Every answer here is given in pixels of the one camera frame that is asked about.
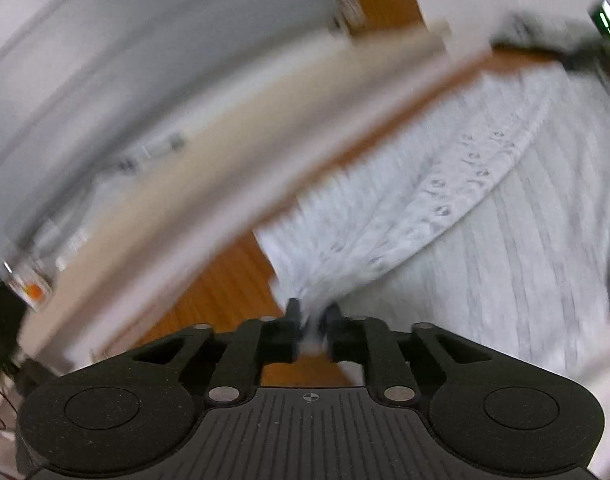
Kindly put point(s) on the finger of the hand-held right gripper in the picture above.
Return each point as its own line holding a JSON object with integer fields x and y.
{"x": 535, "y": 49}

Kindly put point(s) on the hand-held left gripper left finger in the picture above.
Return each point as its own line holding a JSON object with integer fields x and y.
{"x": 292, "y": 335}

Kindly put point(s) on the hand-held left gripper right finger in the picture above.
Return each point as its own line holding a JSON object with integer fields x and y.
{"x": 335, "y": 340}

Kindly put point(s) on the white patterned shirt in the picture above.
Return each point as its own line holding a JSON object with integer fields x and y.
{"x": 485, "y": 210}

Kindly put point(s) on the beige window sill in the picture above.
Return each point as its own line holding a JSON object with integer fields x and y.
{"x": 210, "y": 160}

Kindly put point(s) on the clear jar with orange label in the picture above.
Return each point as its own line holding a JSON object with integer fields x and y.
{"x": 27, "y": 285}

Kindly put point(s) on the grey window blind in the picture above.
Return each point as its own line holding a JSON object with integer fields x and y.
{"x": 135, "y": 35}

